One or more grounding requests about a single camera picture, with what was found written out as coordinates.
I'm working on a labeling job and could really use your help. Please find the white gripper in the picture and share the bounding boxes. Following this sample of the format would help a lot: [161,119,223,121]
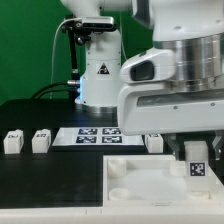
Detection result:
[117,48,224,160]

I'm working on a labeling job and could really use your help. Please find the white square tabletop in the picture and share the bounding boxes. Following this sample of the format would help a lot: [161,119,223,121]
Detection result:
[103,155,224,207]

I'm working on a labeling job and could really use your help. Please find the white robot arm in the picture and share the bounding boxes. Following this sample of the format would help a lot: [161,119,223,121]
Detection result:
[61,0,224,135]

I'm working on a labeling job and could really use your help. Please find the white sheet with tags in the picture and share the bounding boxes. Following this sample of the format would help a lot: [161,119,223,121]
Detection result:
[53,127,143,146]

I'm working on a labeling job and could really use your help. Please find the black base cables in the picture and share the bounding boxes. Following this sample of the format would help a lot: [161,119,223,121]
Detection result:
[30,79,82,100]

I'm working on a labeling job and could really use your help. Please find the black camera on mount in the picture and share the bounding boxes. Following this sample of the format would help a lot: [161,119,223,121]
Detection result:
[62,16,117,46]

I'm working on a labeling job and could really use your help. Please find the black camera stand pole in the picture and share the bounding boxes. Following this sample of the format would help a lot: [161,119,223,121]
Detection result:
[67,22,80,100]

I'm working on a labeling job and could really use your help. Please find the white camera cable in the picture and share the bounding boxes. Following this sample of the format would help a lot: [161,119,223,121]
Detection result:
[49,18,77,100]

